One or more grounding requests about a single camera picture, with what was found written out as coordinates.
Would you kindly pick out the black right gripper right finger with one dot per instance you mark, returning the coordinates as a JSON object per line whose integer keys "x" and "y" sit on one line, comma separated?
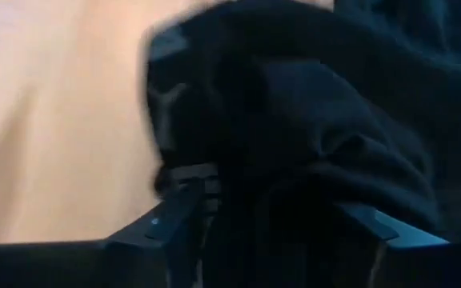
{"x": 390, "y": 236}

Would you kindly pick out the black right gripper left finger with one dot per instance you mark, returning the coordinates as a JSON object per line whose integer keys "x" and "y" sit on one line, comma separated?
{"x": 154, "y": 248}

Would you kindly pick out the dark navy garment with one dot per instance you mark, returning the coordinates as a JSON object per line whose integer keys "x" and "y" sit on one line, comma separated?
{"x": 294, "y": 120}

